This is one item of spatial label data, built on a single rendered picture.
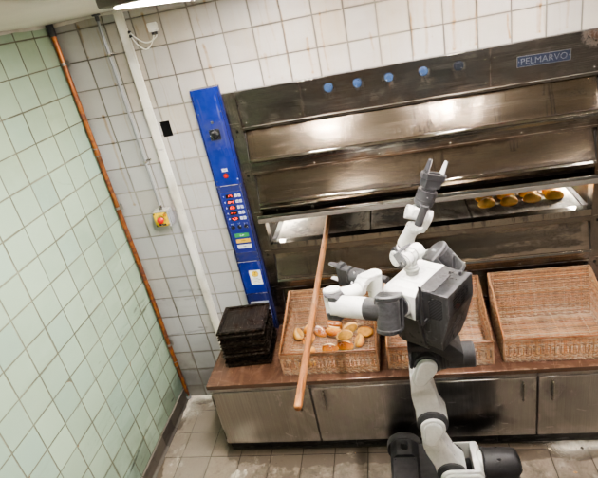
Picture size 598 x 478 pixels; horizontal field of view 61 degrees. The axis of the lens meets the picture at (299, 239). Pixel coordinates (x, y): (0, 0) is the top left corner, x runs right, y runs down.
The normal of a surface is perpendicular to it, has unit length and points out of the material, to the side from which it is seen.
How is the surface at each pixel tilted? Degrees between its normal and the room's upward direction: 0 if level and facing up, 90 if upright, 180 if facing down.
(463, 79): 90
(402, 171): 70
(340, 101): 90
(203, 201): 90
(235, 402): 90
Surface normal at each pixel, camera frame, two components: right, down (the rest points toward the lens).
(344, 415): -0.13, 0.46
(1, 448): 0.97, -0.11
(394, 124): -0.18, 0.13
